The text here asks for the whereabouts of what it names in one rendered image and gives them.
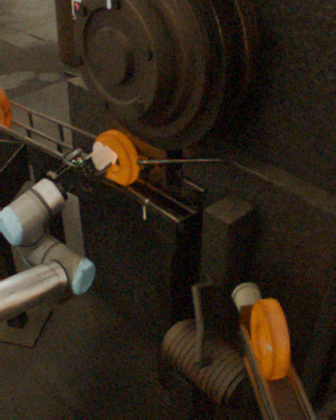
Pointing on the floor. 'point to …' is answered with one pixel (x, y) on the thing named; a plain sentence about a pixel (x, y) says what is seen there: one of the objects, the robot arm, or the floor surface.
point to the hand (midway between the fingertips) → (115, 152)
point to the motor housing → (192, 409)
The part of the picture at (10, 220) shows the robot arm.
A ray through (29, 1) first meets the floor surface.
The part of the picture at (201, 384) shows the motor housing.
